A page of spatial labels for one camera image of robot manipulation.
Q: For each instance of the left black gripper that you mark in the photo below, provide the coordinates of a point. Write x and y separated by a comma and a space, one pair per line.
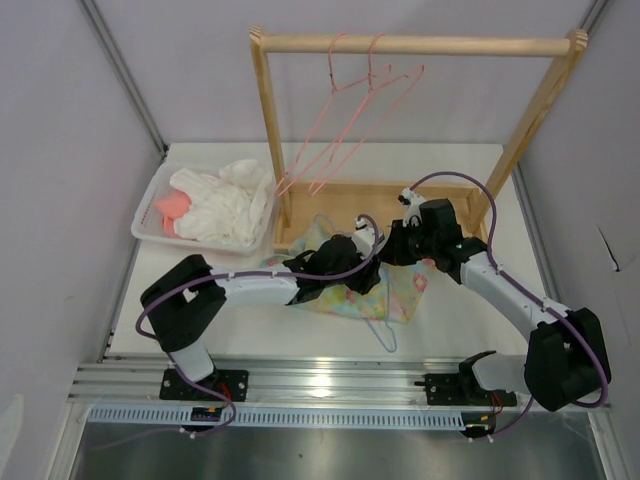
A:
367, 278

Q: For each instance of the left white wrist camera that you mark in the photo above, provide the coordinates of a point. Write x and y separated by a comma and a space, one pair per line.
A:
367, 237

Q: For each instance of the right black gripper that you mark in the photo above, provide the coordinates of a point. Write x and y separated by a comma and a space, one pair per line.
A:
394, 251

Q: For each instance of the floral pastel skirt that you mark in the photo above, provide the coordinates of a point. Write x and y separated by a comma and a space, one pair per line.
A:
395, 297

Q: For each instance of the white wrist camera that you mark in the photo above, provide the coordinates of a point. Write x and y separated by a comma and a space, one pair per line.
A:
367, 237
411, 201

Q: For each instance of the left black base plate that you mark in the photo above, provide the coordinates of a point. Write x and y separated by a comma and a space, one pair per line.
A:
233, 384

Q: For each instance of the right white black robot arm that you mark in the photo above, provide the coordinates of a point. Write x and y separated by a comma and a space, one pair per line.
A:
566, 356

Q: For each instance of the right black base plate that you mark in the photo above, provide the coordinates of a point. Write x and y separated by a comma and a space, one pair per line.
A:
460, 389

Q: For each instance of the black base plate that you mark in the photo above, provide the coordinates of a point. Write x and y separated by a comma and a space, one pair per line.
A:
233, 384
460, 389

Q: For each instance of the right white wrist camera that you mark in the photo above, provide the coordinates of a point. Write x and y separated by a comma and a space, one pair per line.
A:
411, 201

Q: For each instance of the blue wire hanger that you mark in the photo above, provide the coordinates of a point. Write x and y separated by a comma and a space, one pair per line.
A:
385, 330

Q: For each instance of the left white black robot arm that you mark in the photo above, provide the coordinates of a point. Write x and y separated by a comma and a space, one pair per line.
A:
182, 304

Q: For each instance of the aluminium mounting rail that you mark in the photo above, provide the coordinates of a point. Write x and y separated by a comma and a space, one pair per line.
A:
316, 382

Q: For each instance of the pink garment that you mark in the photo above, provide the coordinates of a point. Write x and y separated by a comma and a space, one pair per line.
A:
172, 207

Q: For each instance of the white slotted cable duct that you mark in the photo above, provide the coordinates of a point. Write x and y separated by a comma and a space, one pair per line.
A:
280, 417

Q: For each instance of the white crumpled garment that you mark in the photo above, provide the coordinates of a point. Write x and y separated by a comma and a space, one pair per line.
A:
226, 207

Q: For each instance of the white plastic basket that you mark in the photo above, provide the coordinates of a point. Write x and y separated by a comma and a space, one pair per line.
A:
147, 223

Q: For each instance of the pink wire hanger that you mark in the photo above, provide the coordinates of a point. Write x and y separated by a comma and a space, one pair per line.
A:
325, 115
332, 166

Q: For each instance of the left pink wire hanger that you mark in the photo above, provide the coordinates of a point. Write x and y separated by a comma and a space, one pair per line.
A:
325, 115

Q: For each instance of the right pink wire hanger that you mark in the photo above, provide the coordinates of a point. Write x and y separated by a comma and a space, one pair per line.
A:
332, 166

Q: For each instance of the wooden hanger rack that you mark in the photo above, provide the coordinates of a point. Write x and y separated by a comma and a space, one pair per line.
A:
340, 199

